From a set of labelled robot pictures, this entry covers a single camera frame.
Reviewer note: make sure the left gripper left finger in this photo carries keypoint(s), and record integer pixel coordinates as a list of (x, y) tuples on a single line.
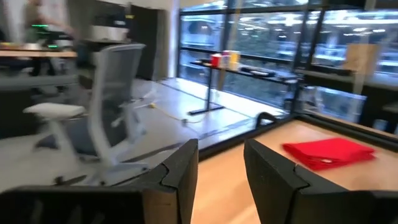
[(183, 174)]

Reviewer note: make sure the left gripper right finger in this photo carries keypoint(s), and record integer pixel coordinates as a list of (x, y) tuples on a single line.
[(270, 180)]

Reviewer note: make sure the red folded cloth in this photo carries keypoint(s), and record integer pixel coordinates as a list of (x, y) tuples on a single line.
[(329, 152)]

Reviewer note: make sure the white grey office chair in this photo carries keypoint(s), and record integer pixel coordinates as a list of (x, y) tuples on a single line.
[(115, 93)]

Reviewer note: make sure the black side table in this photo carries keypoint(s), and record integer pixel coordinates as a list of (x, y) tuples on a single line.
[(248, 72)]

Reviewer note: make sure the red cup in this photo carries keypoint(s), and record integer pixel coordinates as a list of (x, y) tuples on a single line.
[(216, 60)]

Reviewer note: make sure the white container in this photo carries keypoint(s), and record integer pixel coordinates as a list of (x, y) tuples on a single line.
[(225, 59)]

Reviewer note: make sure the yellow container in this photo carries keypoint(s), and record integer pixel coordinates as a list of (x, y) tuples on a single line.
[(234, 60)]

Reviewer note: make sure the person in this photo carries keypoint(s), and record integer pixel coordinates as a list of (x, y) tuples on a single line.
[(46, 15)]

